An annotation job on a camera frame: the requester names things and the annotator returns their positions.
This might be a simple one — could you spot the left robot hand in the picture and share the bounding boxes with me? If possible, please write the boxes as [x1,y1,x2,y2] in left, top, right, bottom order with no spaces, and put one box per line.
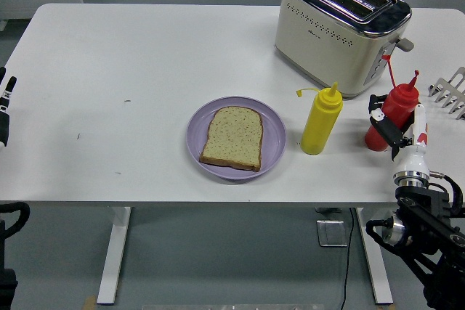
[0,66,18,149]

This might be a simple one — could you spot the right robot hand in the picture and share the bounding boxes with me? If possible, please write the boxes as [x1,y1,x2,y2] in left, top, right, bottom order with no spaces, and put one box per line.
[367,93,432,179]

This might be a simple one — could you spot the purple plate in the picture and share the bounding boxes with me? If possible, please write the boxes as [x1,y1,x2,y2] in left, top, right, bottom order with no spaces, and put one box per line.
[186,96,287,181]

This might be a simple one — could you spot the metal toast rack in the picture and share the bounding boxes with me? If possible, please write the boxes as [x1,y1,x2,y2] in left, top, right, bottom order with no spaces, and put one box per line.
[426,66,465,121]

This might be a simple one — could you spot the cream and chrome toaster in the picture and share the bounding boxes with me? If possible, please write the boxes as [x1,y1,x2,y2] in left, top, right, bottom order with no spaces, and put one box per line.
[274,0,416,99]

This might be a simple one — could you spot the white table leg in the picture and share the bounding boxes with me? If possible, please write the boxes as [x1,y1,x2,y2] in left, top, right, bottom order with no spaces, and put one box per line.
[355,207,395,306]
[96,206,132,306]

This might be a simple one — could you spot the yellow squeeze bottle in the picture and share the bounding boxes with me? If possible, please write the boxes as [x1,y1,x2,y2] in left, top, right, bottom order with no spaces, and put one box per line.
[296,81,344,155]

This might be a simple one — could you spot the metal floor outlet plate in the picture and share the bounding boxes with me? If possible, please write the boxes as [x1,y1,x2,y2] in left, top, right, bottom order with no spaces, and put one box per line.
[315,219,349,248]

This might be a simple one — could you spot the red squeeze bottle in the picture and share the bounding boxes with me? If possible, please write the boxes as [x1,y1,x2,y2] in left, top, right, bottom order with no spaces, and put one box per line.
[364,54,421,152]

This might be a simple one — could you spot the bread slice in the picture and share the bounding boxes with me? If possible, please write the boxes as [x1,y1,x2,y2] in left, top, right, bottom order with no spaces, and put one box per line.
[198,105,264,172]

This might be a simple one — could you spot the thin black floor cable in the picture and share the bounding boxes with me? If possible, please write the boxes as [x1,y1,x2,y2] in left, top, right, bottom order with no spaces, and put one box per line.
[339,208,355,310]

